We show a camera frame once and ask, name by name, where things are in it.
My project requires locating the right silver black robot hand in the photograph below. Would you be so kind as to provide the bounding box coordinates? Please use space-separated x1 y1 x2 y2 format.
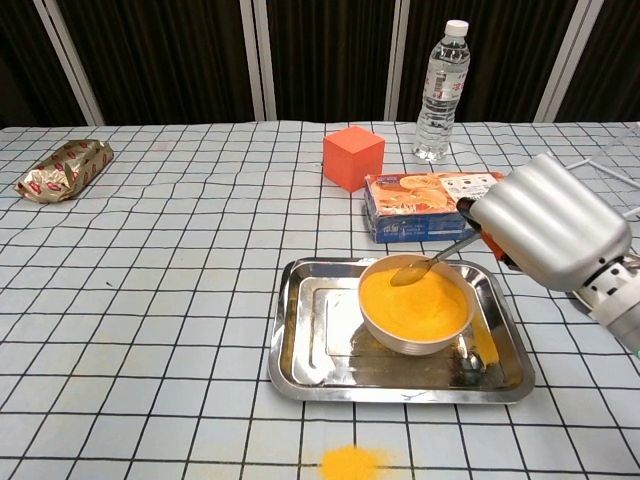
457 153 634 291

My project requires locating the rectangular steel tray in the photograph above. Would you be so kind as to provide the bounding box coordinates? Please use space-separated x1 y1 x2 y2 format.
267 257 536 405

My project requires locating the orange cube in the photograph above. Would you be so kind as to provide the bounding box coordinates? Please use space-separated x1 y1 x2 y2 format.
322 125 386 194

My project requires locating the orange and blue snack box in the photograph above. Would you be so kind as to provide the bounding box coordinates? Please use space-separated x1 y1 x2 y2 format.
363 171 506 245

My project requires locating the clear plastic water bottle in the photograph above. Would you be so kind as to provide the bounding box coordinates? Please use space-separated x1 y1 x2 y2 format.
411 18 472 162

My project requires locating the bowl of orange powder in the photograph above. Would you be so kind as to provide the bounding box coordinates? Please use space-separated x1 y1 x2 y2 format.
357 253 475 357

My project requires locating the gold foil snack packet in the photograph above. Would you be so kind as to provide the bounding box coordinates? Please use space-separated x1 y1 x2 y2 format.
12 138 115 204

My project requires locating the small metal spoon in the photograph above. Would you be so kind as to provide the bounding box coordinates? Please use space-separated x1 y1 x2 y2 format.
389 234 479 288

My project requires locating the orange powder pile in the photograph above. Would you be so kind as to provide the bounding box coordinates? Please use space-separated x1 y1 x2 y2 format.
318 442 401 480

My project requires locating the black curtain screen panel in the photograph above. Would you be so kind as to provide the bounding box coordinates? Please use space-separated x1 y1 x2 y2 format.
34 0 279 126
384 0 606 124
0 0 104 129
532 0 640 124
252 0 416 124

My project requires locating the white wire mesh basket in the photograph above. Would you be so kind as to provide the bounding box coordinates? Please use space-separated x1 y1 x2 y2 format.
544 122 640 221

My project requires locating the blue checked tablecloth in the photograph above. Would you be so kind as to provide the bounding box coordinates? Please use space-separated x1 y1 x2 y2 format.
0 119 640 480

